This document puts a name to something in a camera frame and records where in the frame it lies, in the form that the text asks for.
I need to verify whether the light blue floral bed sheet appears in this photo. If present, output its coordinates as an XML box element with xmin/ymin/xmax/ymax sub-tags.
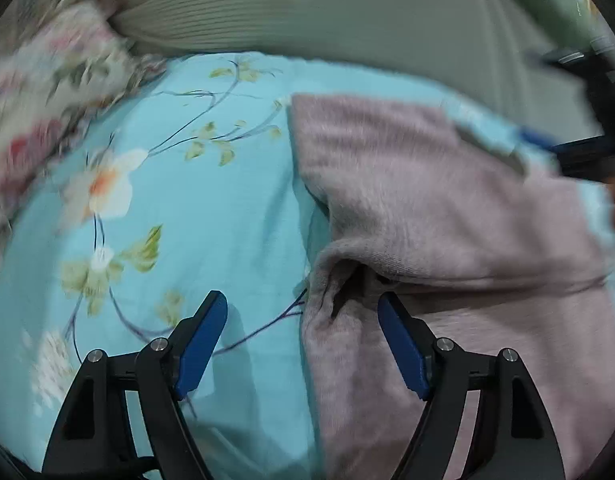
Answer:
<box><xmin>0</xmin><ymin>52</ymin><xmax>615</xmax><ymax>480</ymax></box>

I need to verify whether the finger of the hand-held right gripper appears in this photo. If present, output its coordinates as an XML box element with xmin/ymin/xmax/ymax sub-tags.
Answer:
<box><xmin>518</xmin><ymin>127</ymin><xmax>615</xmax><ymax>182</ymax></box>

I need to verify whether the pink knitted sweater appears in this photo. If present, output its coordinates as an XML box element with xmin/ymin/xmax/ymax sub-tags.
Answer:
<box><xmin>287</xmin><ymin>92</ymin><xmax>615</xmax><ymax>480</ymax></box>

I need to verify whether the cream floral quilt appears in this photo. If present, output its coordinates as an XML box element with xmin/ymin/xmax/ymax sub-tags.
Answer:
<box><xmin>0</xmin><ymin>0</ymin><xmax>169</xmax><ymax>288</ymax></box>

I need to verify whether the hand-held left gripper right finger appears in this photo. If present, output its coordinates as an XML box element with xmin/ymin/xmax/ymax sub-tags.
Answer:
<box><xmin>377</xmin><ymin>291</ymin><xmax>568</xmax><ymax>480</ymax></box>

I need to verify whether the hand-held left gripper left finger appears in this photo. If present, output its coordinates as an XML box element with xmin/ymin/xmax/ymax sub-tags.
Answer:
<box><xmin>41</xmin><ymin>290</ymin><xmax>229</xmax><ymax>480</ymax></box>

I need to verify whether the grey-green ribbed headboard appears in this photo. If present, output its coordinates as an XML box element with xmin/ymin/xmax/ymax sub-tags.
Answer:
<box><xmin>110</xmin><ymin>0</ymin><xmax>611</xmax><ymax>138</ymax></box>

